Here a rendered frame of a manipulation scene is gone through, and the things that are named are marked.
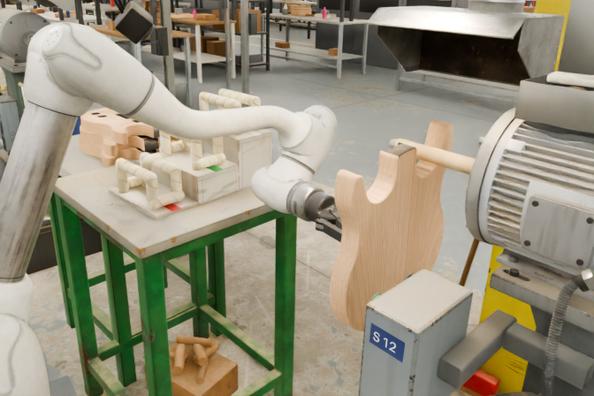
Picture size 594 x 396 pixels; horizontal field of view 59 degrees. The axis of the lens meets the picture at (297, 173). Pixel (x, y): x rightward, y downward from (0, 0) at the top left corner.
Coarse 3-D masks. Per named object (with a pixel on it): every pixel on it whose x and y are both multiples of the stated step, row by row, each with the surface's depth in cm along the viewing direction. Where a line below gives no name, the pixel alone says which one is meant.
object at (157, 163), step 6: (144, 156) 162; (150, 156) 160; (144, 162) 162; (150, 162) 159; (156, 162) 157; (162, 162) 156; (168, 162) 156; (156, 168) 159; (162, 168) 155; (168, 168) 153; (174, 168) 152
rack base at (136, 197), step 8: (160, 184) 168; (112, 192) 162; (128, 192) 162; (136, 192) 162; (144, 192) 162; (160, 192) 162; (168, 192) 162; (128, 200) 156; (136, 200) 156; (144, 200) 156; (184, 200) 157; (192, 200) 157; (136, 208) 153; (144, 208) 151; (160, 208) 151; (184, 208) 153; (152, 216) 148; (160, 216) 148
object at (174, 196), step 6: (174, 192) 154; (180, 192) 154; (156, 198) 149; (162, 198) 150; (168, 198) 151; (174, 198) 153; (180, 198) 154; (150, 204) 149; (156, 204) 149; (162, 204) 150
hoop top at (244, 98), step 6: (222, 90) 179; (228, 90) 177; (228, 96) 176; (234, 96) 174; (240, 96) 172; (246, 96) 171; (252, 96) 170; (240, 102) 173; (246, 102) 171; (252, 102) 169; (258, 102) 169
